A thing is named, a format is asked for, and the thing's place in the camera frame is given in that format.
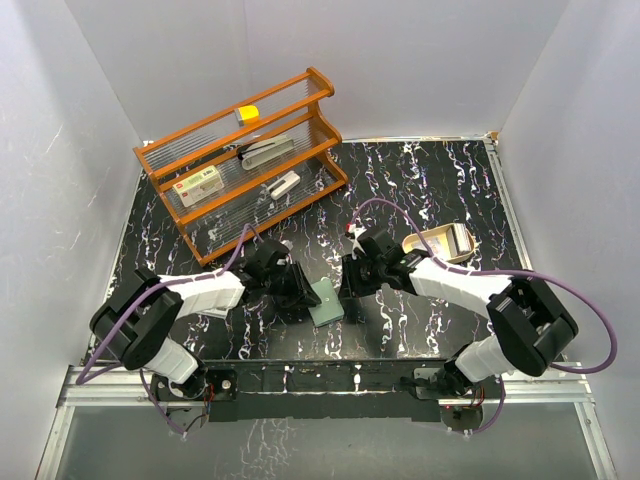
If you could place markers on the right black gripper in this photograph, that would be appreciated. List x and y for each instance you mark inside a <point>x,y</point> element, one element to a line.
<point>351,286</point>

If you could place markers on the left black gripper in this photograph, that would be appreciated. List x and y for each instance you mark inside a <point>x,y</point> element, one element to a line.
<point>301,294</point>

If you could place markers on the green card holder wallet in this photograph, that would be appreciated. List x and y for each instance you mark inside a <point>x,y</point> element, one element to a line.
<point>330,309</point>

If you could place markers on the white blue patterned card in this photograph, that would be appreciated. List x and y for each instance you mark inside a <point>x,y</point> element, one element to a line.
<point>439,246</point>

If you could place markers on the stack of cards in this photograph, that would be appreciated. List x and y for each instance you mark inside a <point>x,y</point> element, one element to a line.
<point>459,240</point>

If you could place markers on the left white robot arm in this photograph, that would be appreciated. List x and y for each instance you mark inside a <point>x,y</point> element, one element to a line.
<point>134,323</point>

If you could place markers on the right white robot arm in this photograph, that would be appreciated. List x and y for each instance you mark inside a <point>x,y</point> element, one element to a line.
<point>531,326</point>

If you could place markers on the white paper card with code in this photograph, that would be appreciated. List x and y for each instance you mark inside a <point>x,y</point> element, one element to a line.
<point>216,313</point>

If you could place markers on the small white stapler remover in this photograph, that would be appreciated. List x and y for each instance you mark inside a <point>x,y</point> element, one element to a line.
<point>283,185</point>

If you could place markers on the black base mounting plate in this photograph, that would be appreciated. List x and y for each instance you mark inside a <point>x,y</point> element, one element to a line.
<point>335,389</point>

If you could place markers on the orange wooden three-tier rack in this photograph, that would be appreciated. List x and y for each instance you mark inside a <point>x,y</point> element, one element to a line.
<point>211,227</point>

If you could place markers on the white staples box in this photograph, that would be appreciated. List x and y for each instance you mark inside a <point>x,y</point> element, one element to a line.
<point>198,186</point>

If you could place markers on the grey black stapler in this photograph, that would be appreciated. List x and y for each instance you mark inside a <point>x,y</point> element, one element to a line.
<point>255,154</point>

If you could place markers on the yellow grey tape measure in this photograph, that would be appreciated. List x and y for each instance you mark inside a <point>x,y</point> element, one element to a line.
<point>247,115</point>

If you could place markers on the aluminium frame rail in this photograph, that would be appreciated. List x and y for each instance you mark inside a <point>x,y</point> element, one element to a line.
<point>554,386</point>

